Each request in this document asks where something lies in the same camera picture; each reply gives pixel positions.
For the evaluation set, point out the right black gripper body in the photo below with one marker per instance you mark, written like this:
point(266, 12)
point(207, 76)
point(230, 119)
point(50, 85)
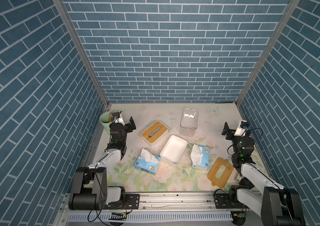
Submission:
point(235, 141)

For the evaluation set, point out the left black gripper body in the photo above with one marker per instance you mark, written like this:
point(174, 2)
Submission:
point(127, 128)

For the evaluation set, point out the bamboo tissue box lid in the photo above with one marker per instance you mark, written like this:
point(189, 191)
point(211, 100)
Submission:
point(157, 125)

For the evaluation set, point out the blue tissue pack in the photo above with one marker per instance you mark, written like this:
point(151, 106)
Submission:
point(147, 162)
point(200, 157)

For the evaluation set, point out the white tissue box base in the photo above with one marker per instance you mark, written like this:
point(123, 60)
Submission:
point(173, 150)

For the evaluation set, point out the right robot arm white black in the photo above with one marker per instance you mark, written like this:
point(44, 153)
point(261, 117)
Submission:
point(275, 204)

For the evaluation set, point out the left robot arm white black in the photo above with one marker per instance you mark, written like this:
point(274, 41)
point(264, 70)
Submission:
point(90, 191)

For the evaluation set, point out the small grey box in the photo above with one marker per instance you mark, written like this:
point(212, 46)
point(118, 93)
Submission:
point(237, 178)

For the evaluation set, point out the clear plastic tissue box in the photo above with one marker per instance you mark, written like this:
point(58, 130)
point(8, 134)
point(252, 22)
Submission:
point(189, 122)

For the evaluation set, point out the pens in cup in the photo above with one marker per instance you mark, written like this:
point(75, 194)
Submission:
point(111, 116)

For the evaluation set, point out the green pen cup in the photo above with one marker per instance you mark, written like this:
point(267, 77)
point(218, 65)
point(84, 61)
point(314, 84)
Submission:
point(104, 119)

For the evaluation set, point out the dark bamboo lid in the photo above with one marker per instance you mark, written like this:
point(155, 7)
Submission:
point(220, 172)

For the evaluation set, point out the green circuit board right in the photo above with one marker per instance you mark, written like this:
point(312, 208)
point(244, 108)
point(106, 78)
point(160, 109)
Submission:
point(238, 215)

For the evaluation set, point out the green circuit board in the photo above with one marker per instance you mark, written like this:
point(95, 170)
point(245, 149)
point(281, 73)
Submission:
point(117, 216)
point(238, 215)

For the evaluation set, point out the green circuit board left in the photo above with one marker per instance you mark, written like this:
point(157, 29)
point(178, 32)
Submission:
point(117, 216)

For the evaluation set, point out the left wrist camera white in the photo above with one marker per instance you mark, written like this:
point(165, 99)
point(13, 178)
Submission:
point(117, 117)

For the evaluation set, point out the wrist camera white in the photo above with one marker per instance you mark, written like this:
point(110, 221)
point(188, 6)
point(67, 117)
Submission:
point(117, 117)
point(242, 128)

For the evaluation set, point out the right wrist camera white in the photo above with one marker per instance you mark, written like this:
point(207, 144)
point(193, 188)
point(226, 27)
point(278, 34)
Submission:
point(242, 128)

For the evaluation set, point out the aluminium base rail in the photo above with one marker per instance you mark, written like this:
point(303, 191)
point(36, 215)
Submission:
point(174, 201)

